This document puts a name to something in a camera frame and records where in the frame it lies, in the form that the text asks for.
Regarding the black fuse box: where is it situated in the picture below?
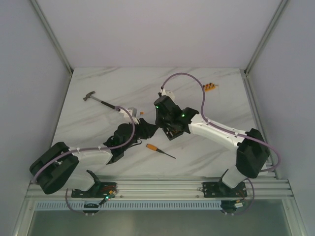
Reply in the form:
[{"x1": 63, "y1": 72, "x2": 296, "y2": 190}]
[{"x1": 162, "y1": 127, "x2": 184, "y2": 141}]

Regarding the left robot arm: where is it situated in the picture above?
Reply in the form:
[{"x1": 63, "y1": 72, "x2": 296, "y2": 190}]
[{"x1": 30, "y1": 118, "x2": 158, "y2": 198}]

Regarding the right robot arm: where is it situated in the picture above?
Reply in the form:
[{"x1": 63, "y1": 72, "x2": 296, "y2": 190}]
[{"x1": 154, "y1": 95, "x2": 270, "y2": 196}]

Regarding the orange terminal block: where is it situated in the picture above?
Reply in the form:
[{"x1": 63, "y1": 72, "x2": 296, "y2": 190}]
[{"x1": 203, "y1": 83, "x2": 218, "y2": 92}]

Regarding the orange handled screwdriver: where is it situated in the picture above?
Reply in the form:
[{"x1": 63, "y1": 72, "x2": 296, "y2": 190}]
[{"x1": 146, "y1": 144, "x2": 175, "y2": 159}]

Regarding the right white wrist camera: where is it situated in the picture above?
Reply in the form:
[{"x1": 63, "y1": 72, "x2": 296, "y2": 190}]
[{"x1": 159, "y1": 88, "x2": 175, "y2": 101}]

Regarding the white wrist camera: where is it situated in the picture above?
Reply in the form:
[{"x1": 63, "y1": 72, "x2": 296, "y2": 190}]
[
  {"x1": 159, "y1": 88, "x2": 175, "y2": 101},
  {"x1": 118, "y1": 109, "x2": 139, "y2": 124}
]

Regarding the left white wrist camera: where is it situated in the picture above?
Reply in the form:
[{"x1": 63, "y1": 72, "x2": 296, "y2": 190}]
[{"x1": 118, "y1": 109, "x2": 139, "y2": 124}]

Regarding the hammer with black handle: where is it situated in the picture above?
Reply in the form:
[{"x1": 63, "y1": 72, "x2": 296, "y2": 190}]
[{"x1": 83, "y1": 91, "x2": 115, "y2": 110}]

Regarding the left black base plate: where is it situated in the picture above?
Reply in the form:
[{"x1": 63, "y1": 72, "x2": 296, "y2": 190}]
[{"x1": 71, "y1": 182, "x2": 117, "y2": 198}]

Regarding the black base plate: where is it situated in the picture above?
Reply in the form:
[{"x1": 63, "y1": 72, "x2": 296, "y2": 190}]
[
  {"x1": 199, "y1": 182, "x2": 248, "y2": 198},
  {"x1": 71, "y1": 182, "x2": 117, "y2": 198}
]

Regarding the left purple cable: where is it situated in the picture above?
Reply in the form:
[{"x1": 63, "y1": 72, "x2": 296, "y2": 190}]
[{"x1": 31, "y1": 106, "x2": 136, "y2": 217}]

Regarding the purple cable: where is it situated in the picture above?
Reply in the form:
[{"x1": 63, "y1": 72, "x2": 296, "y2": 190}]
[
  {"x1": 31, "y1": 106, "x2": 136, "y2": 217},
  {"x1": 160, "y1": 72, "x2": 283, "y2": 217}
]

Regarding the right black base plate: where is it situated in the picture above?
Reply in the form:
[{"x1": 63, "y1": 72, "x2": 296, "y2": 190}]
[{"x1": 199, "y1": 182, "x2": 248, "y2": 198}]

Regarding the slotted cable duct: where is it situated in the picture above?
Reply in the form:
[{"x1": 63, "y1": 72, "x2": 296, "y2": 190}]
[{"x1": 34, "y1": 200, "x2": 222, "y2": 211}]

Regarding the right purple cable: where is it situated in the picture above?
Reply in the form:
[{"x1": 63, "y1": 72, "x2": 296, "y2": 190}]
[{"x1": 160, "y1": 72, "x2": 283, "y2": 217}]

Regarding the aluminium mounting rail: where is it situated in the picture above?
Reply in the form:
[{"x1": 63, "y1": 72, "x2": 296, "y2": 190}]
[{"x1": 26, "y1": 175, "x2": 293, "y2": 199}]

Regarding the left aluminium frame post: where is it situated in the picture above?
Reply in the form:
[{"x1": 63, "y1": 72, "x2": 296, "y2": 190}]
[{"x1": 29, "y1": 0, "x2": 74, "y2": 76}]

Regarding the aluminium frame post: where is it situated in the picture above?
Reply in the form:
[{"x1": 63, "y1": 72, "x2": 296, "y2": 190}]
[
  {"x1": 244, "y1": 0, "x2": 290, "y2": 76},
  {"x1": 29, "y1": 0, "x2": 74, "y2": 76}
]

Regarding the right aluminium frame post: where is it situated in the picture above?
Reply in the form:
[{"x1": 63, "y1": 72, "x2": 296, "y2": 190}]
[{"x1": 244, "y1": 0, "x2": 290, "y2": 76}]

